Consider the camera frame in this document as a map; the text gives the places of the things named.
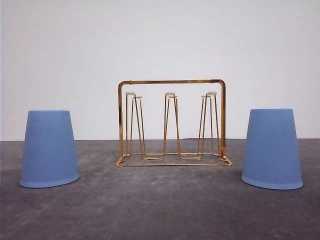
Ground blue ribbed plastic cup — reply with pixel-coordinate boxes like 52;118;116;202
19;110;80;189

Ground gold wire cup rack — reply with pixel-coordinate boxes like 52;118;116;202
116;79;233;167

